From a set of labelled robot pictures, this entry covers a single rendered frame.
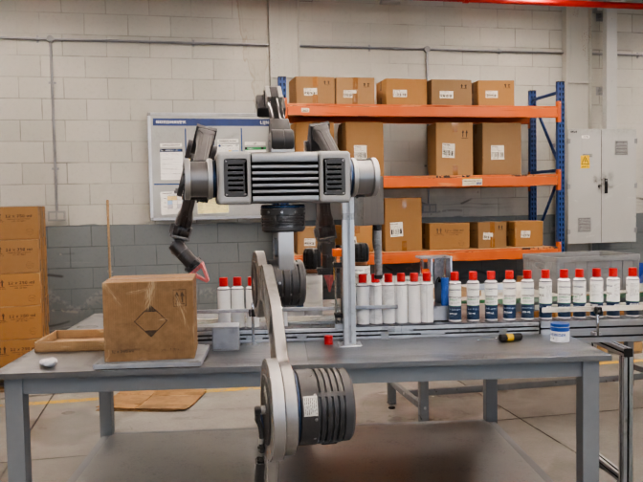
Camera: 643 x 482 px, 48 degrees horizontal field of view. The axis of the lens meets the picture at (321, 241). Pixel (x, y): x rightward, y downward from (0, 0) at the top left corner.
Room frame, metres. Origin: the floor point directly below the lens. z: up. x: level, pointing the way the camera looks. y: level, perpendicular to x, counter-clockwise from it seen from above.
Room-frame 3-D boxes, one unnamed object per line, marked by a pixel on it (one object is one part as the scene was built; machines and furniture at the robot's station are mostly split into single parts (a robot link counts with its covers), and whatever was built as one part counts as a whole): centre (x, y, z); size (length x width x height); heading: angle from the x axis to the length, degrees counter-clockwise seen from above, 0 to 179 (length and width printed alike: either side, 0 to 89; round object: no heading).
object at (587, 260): (4.55, -1.65, 0.91); 0.60 x 0.40 x 0.22; 105
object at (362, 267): (3.47, -0.19, 1.04); 0.09 x 0.09 x 0.29
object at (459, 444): (3.04, 0.09, 0.40); 2.04 x 1.25 x 0.81; 93
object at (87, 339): (2.80, 0.95, 0.85); 0.30 x 0.26 x 0.04; 93
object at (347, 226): (2.72, -0.10, 1.16); 0.04 x 0.04 x 0.67; 3
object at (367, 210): (2.78, -0.16, 1.38); 0.17 x 0.10 x 0.19; 148
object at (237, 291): (2.84, 0.34, 0.98); 0.05 x 0.05 x 0.20
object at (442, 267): (2.97, -0.47, 1.01); 0.14 x 0.13 x 0.26; 93
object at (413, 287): (2.87, -0.37, 0.98); 0.05 x 0.05 x 0.20
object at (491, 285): (2.89, -0.69, 0.98); 0.05 x 0.05 x 0.20
